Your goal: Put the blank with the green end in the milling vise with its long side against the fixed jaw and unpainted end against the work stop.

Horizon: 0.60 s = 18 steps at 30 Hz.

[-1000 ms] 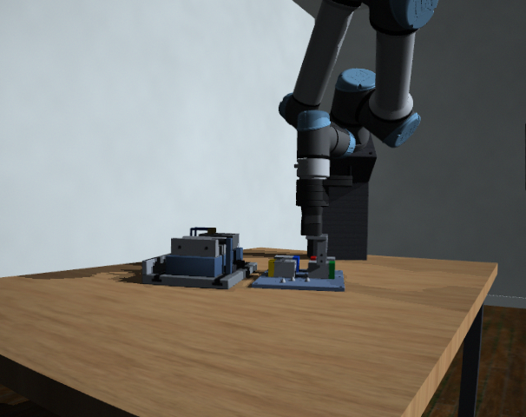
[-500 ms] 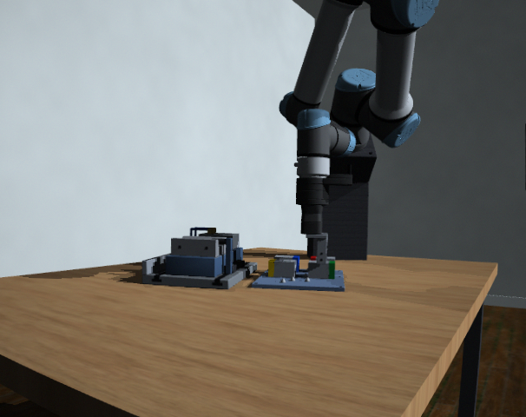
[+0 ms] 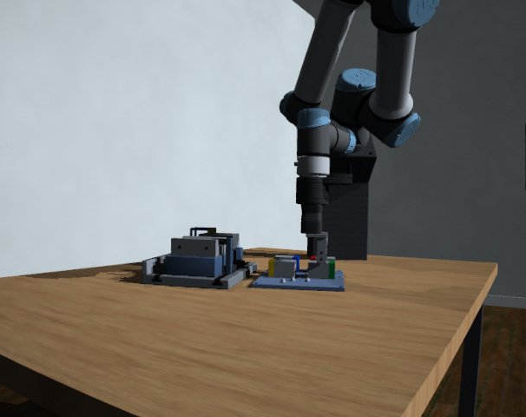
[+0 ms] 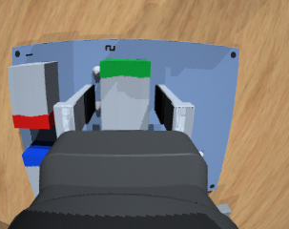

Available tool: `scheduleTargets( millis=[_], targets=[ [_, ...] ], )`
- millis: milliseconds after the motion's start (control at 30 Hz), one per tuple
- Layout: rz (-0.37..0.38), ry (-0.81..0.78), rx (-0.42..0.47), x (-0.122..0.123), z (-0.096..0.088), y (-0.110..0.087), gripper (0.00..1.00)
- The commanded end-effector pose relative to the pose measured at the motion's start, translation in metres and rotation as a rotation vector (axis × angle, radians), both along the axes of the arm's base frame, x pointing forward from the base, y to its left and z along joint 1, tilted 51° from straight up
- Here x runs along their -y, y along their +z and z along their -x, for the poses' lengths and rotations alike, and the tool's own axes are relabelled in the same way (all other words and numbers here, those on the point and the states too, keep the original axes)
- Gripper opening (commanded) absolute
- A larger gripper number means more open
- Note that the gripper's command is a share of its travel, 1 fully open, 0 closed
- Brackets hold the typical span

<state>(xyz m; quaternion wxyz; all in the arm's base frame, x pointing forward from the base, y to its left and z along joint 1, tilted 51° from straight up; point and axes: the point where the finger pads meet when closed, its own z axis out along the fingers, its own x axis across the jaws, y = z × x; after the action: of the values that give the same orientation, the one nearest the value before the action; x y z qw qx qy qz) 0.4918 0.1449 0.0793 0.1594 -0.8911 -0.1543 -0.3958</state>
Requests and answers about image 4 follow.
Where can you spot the grey block with green end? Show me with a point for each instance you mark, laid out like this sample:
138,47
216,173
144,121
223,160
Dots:
125,94

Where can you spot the white block with blue end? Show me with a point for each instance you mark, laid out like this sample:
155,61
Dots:
32,158

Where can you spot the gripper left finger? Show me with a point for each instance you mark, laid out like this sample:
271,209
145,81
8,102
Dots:
73,114

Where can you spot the grey block with red end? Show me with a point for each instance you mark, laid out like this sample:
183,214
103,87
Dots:
34,91

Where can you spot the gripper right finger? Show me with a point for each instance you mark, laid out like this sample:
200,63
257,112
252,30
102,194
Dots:
174,114

